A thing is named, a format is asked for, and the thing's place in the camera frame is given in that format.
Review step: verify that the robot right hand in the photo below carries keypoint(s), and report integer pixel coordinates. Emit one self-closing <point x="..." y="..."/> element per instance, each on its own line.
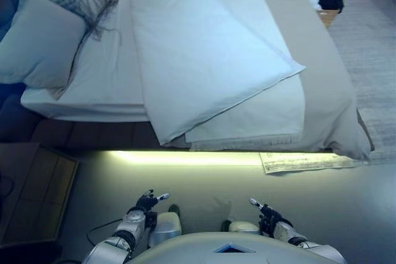
<point x="268" y="213"/>

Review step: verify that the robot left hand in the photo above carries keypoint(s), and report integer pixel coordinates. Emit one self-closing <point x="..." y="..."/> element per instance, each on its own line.
<point x="145" y="203"/>

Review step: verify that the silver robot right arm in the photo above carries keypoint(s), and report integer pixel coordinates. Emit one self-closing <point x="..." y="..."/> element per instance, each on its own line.
<point x="301" y="238"/>

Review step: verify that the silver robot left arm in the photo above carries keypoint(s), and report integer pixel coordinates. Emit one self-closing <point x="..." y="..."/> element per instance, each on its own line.
<point x="119" y="236"/>

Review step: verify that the bed with beige cover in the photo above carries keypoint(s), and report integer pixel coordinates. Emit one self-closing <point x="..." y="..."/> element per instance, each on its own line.
<point x="62" y="131"/>

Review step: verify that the beige bed blanket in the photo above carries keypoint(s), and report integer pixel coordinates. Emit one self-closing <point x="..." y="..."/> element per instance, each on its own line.
<point x="318" y="84"/>

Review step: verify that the robot torso and legs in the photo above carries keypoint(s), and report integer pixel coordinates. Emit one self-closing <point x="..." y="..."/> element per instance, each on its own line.
<point x="198" y="242"/>

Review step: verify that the wooden bedside table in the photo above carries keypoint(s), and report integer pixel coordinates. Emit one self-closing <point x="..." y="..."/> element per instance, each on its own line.
<point x="34" y="193"/>

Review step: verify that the white mattress with sheet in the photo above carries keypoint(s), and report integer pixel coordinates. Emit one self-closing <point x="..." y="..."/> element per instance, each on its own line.
<point x="102" y="69"/>

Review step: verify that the white folded duvet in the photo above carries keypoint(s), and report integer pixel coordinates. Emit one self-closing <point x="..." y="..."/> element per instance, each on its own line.
<point x="204" y="60"/>

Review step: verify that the grey striped area rug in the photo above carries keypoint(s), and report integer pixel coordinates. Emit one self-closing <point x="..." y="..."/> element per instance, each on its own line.
<point x="355" y="69"/>

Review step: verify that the large pale blue pillow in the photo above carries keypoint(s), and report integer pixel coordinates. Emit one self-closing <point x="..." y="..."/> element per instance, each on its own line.
<point x="40" y="44"/>

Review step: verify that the cardboard box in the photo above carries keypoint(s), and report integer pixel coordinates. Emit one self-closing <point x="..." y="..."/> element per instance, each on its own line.
<point x="327" y="16"/>

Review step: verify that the grey fringed throw pillow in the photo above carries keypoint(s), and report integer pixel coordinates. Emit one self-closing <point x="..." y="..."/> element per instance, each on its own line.
<point x="80" y="1"/>

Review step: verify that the black cloth item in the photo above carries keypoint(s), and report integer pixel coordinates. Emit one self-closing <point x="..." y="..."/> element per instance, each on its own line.
<point x="331" y="2"/>

